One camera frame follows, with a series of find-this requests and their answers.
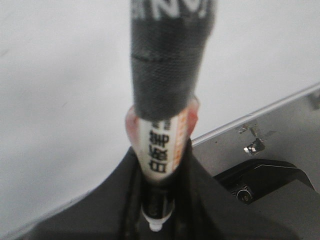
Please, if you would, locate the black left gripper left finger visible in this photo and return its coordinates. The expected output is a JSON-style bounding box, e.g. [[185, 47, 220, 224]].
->
[[22, 148, 142, 240]]

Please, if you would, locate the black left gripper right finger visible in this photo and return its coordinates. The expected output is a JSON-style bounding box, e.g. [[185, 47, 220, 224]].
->
[[161, 140, 299, 240]]

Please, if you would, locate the black and white whiteboard marker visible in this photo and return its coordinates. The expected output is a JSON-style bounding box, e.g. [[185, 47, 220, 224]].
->
[[130, 0, 216, 232]]

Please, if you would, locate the white whiteboard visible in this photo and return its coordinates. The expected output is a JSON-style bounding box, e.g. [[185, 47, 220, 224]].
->
[[0, 0, 320, 239]]

